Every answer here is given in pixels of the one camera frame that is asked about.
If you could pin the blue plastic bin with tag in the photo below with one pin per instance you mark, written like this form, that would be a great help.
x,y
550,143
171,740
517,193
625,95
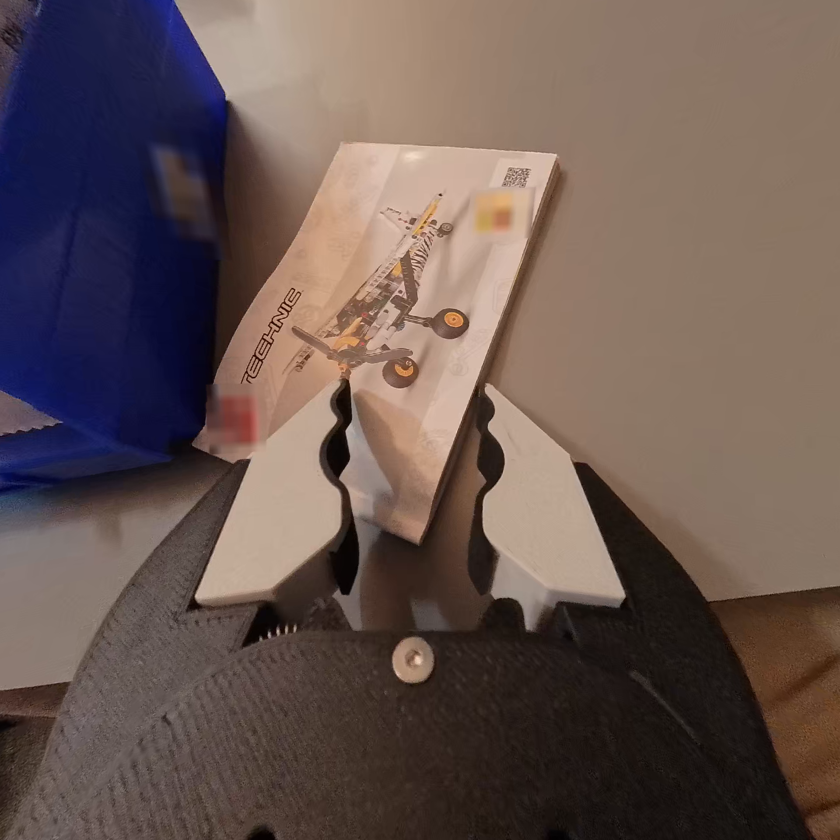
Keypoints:
x,y
98,295

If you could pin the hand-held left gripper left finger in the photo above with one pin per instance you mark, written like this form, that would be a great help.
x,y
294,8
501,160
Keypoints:
x,y
275,531

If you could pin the lego instruction booklet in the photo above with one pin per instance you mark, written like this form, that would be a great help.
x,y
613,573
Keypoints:
x,y
367,197

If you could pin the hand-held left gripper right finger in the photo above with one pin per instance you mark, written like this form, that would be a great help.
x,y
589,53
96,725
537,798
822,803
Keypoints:
x,y
558,531

